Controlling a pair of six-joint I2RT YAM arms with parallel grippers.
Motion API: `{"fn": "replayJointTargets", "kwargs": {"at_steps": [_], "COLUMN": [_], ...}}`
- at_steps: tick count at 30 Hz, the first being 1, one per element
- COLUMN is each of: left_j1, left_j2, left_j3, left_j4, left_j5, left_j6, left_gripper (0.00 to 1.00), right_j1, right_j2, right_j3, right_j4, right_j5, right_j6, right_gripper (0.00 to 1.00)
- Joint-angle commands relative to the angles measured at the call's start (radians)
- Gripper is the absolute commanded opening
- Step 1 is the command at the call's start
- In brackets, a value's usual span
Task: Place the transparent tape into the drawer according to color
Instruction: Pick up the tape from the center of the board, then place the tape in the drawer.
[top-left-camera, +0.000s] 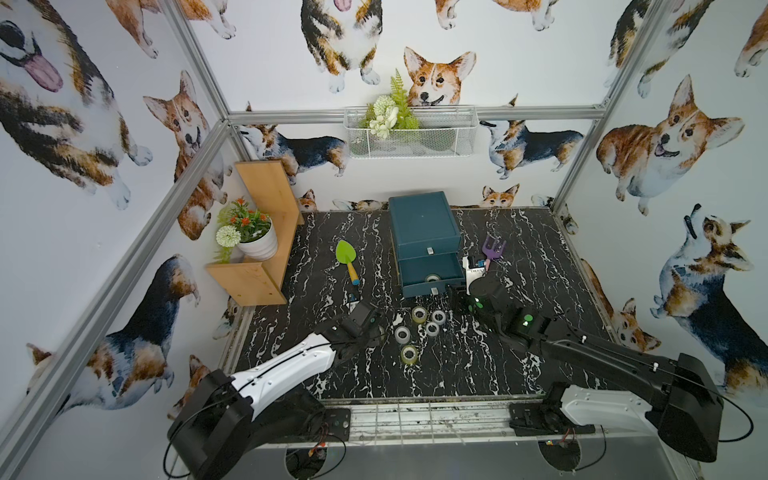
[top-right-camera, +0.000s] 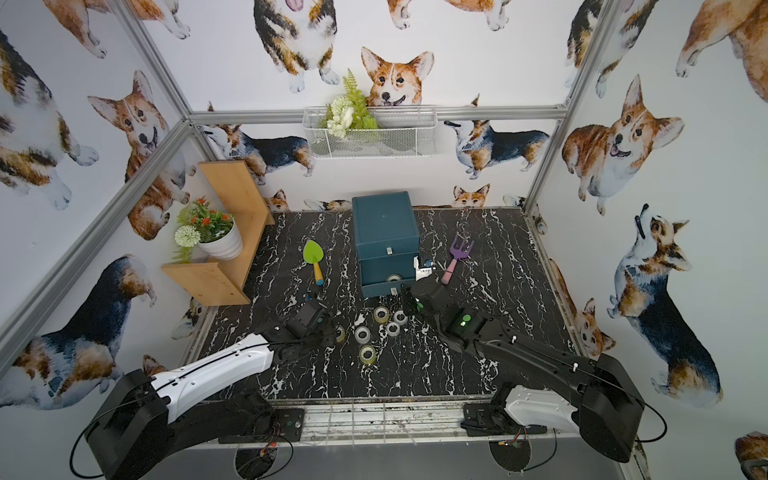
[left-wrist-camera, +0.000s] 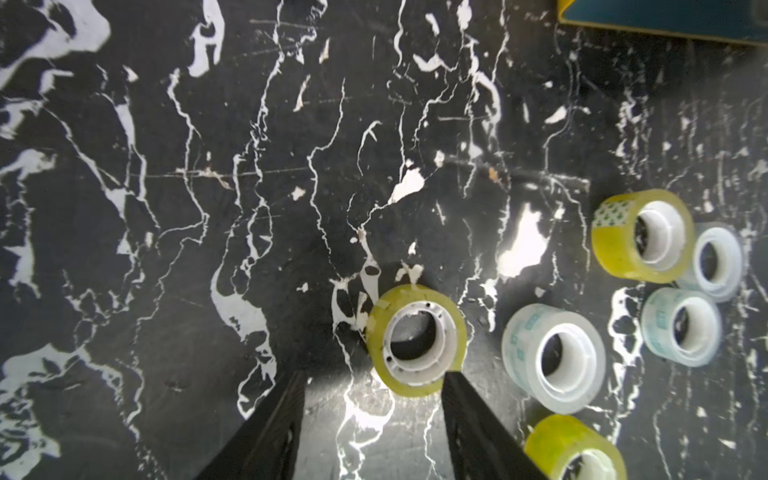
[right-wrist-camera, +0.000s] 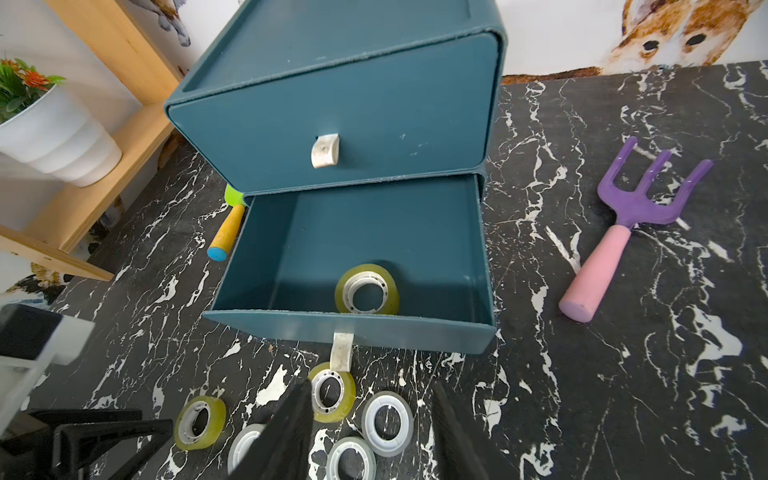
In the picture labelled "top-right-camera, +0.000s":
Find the yellow tape roll top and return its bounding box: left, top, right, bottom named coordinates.
left=373, top=305, right=391, bottom=324

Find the teal drawer cabinet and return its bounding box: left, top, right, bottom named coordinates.
left=352, top=191, right=420, bottom=299

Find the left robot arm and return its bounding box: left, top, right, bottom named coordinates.
left=78, top=299, right=338, bottom=479

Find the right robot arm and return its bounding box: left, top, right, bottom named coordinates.
left=403, top=276, right=649, bottom=463

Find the clear tape roll upper right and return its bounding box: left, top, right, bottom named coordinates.
left=391, top=310, right=409, bottom=325

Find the clear tape roll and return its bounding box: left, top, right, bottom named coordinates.
left=391, top=310, right=409, bottom=325
left=354, top=326, right=371, bottom=345
left=385, top=321, right=401, bottom=337

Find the clear tape roll left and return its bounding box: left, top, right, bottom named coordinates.
left=354, top=326, right=371, bottom=345

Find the clear tape roll middle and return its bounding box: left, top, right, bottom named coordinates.
left=385, top=321, right=401, bottom=337

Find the purple pink garden fork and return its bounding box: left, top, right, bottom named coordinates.
left=440, top=234, right=474, bottom=285

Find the wooden shelf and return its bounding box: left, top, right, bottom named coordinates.
left=162, top=161, right=274, bottom=306

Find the white flower pot plant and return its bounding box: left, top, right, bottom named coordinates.
left=173, top=197, right=243, bottom=263

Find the green white artificial plant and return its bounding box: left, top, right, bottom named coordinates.
left=320, top=70, right=378, bottom=139

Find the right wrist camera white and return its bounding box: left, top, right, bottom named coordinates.
left=413, top=256, right=434, bottom=281

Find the green trowel yellow handle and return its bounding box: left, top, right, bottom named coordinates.
left=303, top=240, right=324, bottom=286

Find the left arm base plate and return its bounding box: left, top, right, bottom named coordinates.
left=218, top=408, right=306, bottom=444

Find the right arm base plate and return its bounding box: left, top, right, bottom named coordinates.
left=460, top=403, right=548, bottom=437

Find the white wire basket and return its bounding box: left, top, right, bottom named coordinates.
left=302, top=107, right=438, bottom=159

